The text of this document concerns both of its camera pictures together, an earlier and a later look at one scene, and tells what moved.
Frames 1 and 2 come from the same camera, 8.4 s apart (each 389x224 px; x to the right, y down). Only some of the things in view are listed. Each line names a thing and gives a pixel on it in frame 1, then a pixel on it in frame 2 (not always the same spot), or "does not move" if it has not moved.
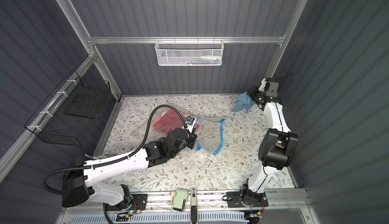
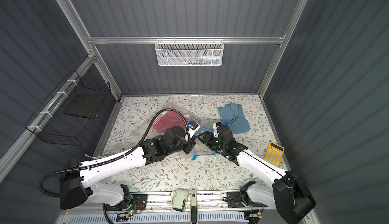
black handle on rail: x=194 y=219 does not move
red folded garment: x=170 y=119 does not move
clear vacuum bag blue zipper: x=163 y=119 does not move
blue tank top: x=241 y=100 -> x=233 y=115
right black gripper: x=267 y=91 -> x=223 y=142
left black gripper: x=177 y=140 does not move
